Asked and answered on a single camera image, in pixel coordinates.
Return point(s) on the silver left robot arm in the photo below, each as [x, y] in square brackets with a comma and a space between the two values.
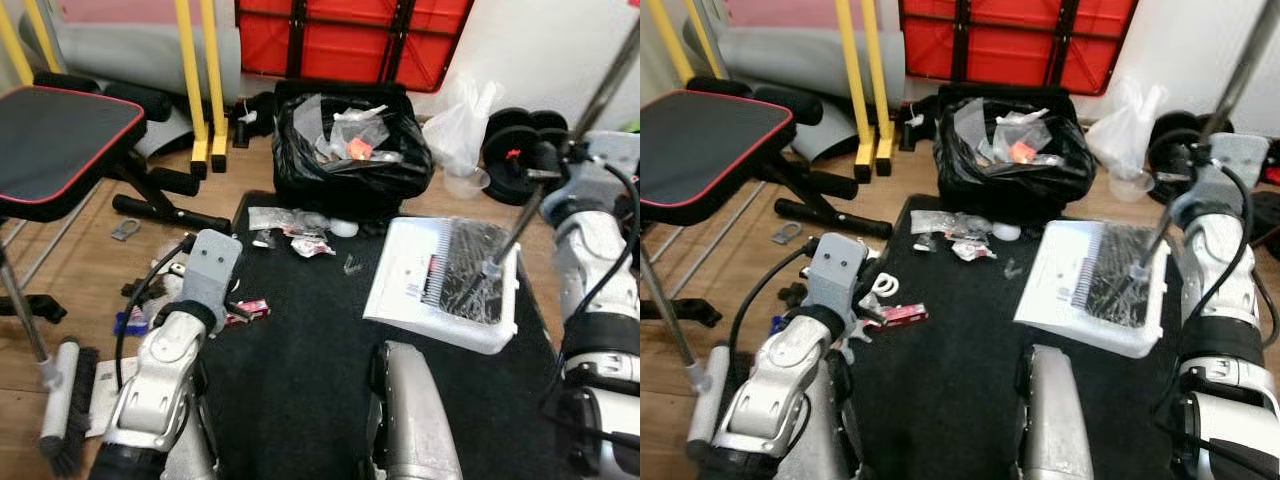
[150, 410]
[775, 410]

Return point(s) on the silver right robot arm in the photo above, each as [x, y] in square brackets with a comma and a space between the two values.
[590, 250]
[1215, 260]

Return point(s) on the black floor mat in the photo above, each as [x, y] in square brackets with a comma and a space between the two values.
[300, 380]
[950, 400]

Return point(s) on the black dumbbell red collar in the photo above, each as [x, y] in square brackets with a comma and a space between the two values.
[1175, 140]
[515, 135]

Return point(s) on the red packet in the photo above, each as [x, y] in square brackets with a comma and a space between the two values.
[248, 312]
[900, 316]

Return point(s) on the clear plastic cup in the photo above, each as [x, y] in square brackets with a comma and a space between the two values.
[466, 184]
[1130, 187]

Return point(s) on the black foam piece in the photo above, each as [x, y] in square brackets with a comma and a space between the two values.
[140, 290]
[790, 293]

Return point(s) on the blue white packet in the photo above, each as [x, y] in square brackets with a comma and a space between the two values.
[130, 323]
[782, 326]

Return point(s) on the white plastic bag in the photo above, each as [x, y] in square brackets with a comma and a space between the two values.
[1125, 125]
[462, 125]

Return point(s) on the grey metal clip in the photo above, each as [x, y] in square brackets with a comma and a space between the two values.
[118, 232]
[779, 236]

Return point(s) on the printed red white wrapper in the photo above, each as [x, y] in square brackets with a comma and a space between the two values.
[972, 249]
[310, 245]

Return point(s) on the black bench pad red trim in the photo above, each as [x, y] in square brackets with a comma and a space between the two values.
[710, 150]
[60, 140]

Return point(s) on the small thin metal clip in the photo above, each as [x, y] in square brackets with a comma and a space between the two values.
[1012, 268]
[352, 266]

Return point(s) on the white round cap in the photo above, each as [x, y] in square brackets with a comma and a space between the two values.
[1006, 232]
[343, 228]

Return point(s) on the orange wrapper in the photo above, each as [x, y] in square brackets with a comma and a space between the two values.
[1022, 152]
[358, 149]

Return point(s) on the black rubbish bag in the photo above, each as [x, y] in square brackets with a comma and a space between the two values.
[960, 175]
[300, 170]

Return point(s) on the clear bubble wrap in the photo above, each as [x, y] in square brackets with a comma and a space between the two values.
[1005, 125]
[345, 125]

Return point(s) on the silver right robot leg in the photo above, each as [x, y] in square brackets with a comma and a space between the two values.
[1060, 420]
[420, 420]

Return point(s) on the white paper leaflet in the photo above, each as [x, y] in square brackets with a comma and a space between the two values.
[100, 405]

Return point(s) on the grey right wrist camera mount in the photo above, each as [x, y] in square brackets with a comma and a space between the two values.
[612, 155]
[1238, 160]

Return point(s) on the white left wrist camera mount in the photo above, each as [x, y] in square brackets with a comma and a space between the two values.
[838, 270]
[212, 265]

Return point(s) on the steel bench frame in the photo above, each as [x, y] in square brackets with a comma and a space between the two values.
[690, 312]
[30, 308]

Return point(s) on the yellow steel rack post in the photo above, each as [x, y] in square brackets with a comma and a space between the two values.
[188, 80]
[877, 80]
[214, 80]
[852, 80]

